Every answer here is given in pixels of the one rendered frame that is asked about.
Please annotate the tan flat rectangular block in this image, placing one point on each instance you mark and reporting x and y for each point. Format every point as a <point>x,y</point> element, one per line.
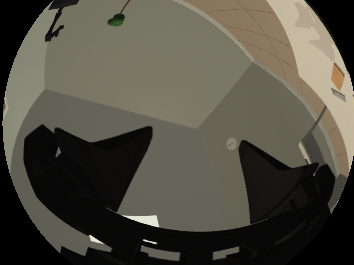
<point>337,77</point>

